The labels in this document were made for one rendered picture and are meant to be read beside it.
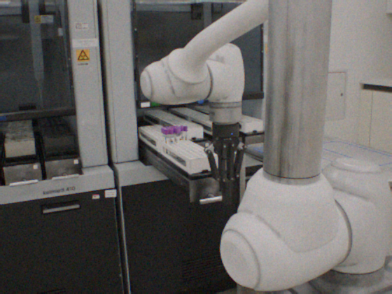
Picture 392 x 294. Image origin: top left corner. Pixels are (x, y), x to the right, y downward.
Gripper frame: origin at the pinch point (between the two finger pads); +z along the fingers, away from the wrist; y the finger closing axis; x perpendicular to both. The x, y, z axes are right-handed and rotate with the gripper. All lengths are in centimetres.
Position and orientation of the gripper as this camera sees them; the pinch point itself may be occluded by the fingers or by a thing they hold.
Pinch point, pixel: (226, 191)
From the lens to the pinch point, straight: 118.6
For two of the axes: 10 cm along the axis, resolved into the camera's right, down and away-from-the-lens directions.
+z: 0.3, 9.7, 2.4
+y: -9.2, 1.2, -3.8
